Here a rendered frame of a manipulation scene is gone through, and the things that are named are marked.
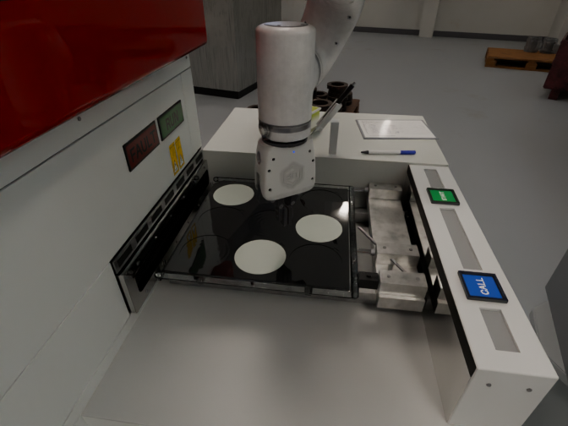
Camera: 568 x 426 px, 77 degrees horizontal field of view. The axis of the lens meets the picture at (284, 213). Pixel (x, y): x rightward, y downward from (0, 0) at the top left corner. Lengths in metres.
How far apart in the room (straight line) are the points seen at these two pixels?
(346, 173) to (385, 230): 0.20
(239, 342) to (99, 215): 0.31
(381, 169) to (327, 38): 0.43
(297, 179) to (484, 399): 0.41
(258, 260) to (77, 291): 0.30
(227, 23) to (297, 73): 4.02
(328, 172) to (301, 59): 0.46
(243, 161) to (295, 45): 0.50
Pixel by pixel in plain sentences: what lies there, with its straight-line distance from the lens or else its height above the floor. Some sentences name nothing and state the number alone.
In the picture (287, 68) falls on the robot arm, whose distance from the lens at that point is 0.52.
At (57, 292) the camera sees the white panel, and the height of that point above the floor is 1.02.
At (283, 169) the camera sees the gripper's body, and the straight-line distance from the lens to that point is 0.58.
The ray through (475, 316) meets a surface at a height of 0.96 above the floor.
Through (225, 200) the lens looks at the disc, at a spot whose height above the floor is 0.90.
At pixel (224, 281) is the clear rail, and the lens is 0.65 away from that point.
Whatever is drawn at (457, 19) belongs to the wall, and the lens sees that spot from 10.15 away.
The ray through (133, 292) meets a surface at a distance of 0.69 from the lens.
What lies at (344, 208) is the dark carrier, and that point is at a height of 0.90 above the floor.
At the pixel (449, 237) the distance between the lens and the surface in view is 0.71.
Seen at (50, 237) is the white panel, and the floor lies 1.09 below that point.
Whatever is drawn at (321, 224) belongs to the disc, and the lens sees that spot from 0.78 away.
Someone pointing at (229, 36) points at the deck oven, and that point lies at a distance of 4.54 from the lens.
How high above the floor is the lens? 1.36
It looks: 35 degrees down
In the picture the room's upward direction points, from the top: straight up
